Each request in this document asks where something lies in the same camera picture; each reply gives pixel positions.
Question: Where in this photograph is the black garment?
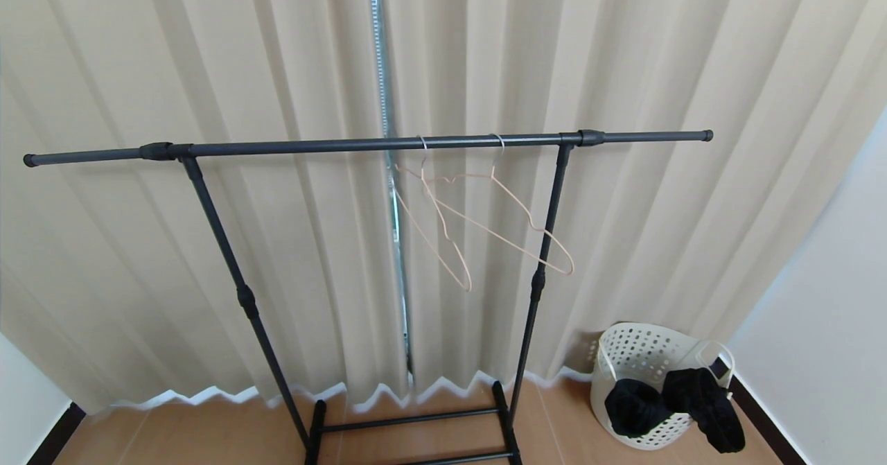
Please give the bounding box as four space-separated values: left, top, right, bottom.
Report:
604 379 670 439
663 367 746 453

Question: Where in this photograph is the white laundry basket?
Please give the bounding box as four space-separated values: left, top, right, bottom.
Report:
590 322 735 450

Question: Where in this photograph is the beige curtain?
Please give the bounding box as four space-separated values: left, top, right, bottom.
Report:
0 0 887 414

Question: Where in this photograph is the black clothes rack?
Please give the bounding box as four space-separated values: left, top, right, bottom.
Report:
23 130 714 465

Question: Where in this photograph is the pink clothes hanger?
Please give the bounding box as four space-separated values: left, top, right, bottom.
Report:
424 134 576 277
393 136 474 293

